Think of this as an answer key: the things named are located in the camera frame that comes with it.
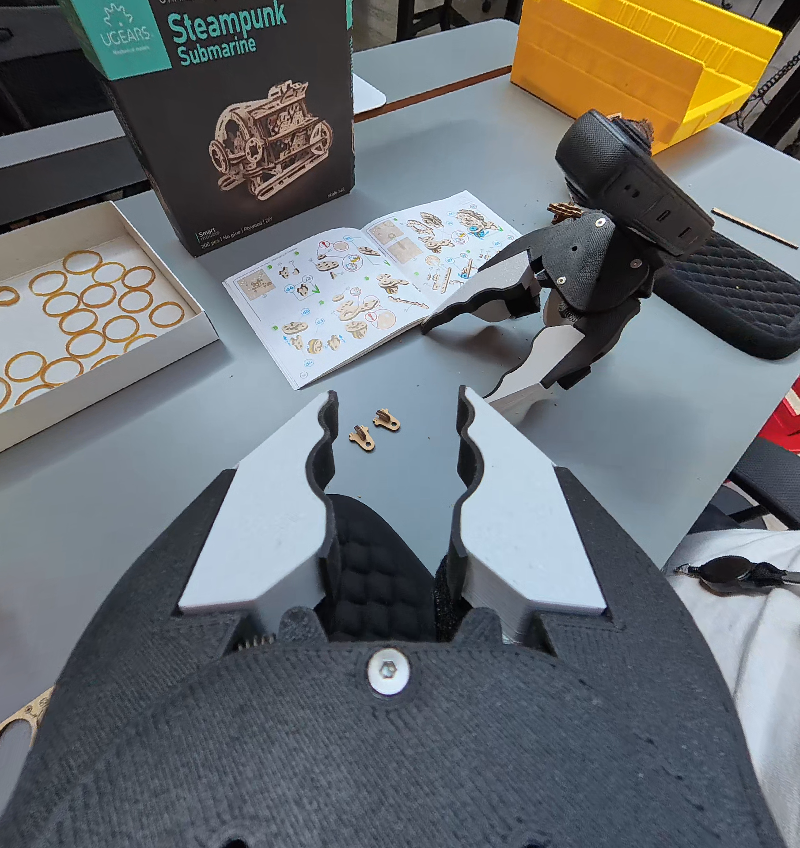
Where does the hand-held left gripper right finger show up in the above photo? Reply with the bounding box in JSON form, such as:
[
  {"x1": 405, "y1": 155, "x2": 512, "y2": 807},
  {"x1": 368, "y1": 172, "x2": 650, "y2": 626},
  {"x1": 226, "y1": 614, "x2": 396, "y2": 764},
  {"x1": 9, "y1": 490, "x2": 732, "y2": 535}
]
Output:
[{"x1": 447, "y1": 386, "x2": 610, "y2": 642}]

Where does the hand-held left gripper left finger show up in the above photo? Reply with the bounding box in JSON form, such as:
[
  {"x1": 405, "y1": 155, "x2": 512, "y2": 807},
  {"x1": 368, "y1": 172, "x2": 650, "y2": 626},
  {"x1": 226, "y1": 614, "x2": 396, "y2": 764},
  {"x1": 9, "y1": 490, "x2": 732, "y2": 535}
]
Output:
[{"x1": 174, "y1": 390, "x2": 341, "y2": 637}]

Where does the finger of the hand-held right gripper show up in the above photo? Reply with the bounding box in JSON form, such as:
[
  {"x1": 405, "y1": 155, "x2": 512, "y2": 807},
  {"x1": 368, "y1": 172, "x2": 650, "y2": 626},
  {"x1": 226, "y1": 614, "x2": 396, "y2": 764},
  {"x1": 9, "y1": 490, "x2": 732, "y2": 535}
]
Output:
[
  {"x1": 421, "y1": 238, "x2": 545, "y2": 335},
  {"x1": 482, "y1": 322, "x2": 586, "y2": 408}
]

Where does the dark grey desk mat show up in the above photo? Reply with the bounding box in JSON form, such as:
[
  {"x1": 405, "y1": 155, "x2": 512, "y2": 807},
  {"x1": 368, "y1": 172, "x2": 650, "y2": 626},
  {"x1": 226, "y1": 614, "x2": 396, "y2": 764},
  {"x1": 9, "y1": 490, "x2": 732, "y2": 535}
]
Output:
[{"x1": 0, "y1": 155, "x2": 152, "y2": 233}]

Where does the black quilted wrist rest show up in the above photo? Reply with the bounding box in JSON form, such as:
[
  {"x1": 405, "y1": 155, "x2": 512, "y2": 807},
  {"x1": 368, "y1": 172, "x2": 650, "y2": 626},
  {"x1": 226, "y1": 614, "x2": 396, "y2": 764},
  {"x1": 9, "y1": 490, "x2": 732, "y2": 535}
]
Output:
[
  {"x1": 323, "y1": 493, "x2": 440, "y2": 642},
  {"x1": 653, "y1": 228, "x2": 800, "y2": 360}
]

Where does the wooden gear model assembly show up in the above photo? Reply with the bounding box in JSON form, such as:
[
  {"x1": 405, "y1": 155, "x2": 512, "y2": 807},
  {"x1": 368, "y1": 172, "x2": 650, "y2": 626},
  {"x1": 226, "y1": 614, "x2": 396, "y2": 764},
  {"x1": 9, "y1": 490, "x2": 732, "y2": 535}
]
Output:
[{"x1": 608, "y1": 111, "x2": 656, "y2": 143}]

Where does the open instruction booklet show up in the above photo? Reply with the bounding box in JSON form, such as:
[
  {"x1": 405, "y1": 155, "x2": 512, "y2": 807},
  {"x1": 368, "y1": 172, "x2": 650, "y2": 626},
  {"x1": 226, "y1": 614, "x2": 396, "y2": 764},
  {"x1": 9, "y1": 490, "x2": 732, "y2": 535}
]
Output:
[{"x1": 222, "y1": 190, "x2": 523, "y2": 390}]

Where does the thin wooden stick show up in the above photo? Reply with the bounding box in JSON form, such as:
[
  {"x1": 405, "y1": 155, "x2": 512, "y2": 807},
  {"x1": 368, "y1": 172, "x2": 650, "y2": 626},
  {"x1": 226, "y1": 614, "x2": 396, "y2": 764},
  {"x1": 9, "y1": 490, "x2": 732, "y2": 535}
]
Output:
[{"x1": 713, "y1": 207, "x2": 800, "y2": 250}]

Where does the large yellow plastic bin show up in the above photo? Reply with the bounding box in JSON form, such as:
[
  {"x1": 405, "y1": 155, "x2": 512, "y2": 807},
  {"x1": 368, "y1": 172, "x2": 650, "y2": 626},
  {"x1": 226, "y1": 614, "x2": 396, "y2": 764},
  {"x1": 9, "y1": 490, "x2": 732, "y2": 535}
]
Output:
[{"x1": 510, "y1": 0, "x2": 783, "y2": 155}]

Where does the white cardboard tray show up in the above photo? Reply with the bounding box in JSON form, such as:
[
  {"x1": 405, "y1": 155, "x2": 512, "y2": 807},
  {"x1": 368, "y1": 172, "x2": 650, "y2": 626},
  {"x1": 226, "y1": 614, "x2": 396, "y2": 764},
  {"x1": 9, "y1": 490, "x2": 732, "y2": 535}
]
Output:
[{"x1": 0, "y1": 201, "x2": 220, "y2": 465}]

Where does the white flat pad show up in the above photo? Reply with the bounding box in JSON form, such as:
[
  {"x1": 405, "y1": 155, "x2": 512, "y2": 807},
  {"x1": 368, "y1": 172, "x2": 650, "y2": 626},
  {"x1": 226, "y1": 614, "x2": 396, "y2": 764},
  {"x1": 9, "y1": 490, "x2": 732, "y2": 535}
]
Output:
[{"x1": 352, "y1": 73, "x2": 387, "y2": 120}]

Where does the red plastic stool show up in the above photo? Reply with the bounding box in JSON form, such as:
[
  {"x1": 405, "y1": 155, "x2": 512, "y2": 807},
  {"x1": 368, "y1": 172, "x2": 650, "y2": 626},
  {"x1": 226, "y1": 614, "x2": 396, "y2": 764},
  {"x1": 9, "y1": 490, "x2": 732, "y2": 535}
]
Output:
[{"x1": 764, "y1": 376, "x2": 800, "y2": 455}]

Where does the black chair armrest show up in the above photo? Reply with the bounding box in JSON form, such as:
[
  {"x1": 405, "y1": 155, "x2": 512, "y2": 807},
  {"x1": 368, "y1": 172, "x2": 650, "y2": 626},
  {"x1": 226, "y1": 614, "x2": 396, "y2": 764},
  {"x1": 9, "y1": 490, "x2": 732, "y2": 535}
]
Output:
[{"x1": 691, "y1": 437, "x2": 800, "y2": 531}]

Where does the wooden part sheet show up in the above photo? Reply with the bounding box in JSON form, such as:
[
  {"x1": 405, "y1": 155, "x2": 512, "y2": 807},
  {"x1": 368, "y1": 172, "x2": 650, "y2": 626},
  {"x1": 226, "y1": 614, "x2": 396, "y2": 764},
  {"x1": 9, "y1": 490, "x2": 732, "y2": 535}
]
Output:
[{"x1": 0, "y1": 685, "x2": 56, "y2": 848}]

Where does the person's white shirt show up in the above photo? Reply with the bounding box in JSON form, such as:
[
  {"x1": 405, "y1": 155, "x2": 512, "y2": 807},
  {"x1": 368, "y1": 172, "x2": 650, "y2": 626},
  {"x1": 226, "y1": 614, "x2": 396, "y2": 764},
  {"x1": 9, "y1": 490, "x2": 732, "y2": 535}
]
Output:
[{"x1": 665, "y1": 529, "x2": 800, "y2": 848}]

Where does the dark model kit box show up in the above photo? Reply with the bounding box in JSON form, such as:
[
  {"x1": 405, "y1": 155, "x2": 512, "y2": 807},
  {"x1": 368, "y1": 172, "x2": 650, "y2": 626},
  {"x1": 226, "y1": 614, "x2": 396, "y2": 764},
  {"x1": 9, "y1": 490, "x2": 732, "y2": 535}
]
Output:
[{"x1": 58, "y1": 0, "x2": 357, "y2": 259}]

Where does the black office chair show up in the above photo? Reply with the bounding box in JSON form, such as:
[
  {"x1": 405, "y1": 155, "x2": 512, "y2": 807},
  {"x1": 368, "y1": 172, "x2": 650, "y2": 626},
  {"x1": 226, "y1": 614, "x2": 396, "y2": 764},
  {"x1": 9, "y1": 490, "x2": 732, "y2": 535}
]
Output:
[{"x1": 0, "y1": 0, "x2": 109, "y2": 140}]

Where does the black badge reel lanyard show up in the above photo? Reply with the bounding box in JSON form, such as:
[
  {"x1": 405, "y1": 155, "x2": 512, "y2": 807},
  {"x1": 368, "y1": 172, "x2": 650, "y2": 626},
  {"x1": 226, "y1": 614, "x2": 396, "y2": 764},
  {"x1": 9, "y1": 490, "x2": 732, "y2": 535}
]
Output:
[{"x1": 675, "y1": 556, "x2": 800, "y2": 595}]

